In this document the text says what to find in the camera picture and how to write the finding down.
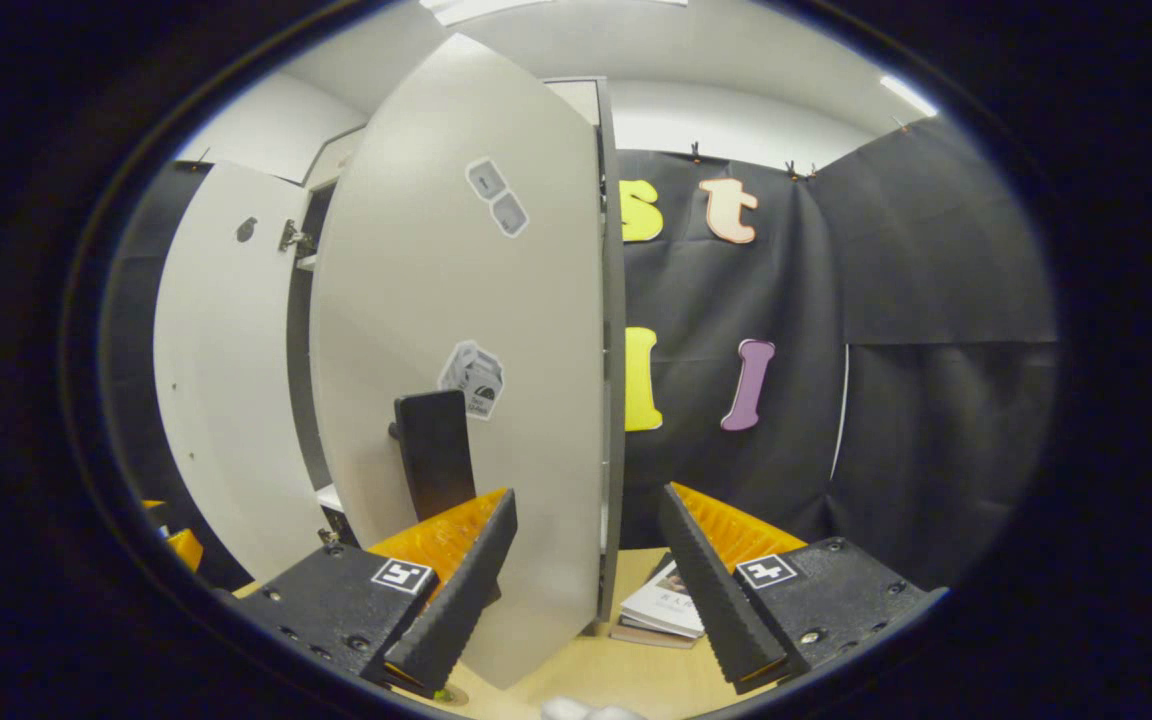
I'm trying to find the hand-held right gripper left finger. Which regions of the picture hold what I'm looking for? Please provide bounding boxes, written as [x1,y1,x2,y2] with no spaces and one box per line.
[226,487,519,699]

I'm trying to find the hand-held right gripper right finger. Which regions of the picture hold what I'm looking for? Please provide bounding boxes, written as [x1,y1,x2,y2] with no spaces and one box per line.
[657,482,937,695]

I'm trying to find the white cabinet door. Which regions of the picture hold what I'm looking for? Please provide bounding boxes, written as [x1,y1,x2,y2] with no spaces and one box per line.
[309,33,609,691]
[153,160,339,584]

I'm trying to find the white and grey cabinet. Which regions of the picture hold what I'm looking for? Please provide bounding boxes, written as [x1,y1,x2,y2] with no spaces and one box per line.
[281,75,629,627]

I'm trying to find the white book with portrait cover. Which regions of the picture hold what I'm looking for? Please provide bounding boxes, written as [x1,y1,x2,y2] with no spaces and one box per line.
[611,553,708,650]

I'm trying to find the black backdrop cloth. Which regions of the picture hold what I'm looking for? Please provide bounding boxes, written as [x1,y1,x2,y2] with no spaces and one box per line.
[101,112,1059,593]

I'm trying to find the small ceiling light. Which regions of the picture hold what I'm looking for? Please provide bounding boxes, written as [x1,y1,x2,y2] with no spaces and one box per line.
[880,72,941,120]

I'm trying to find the long ceiling light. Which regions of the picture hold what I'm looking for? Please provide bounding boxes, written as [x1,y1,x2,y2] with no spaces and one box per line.
[421,0,689,27]

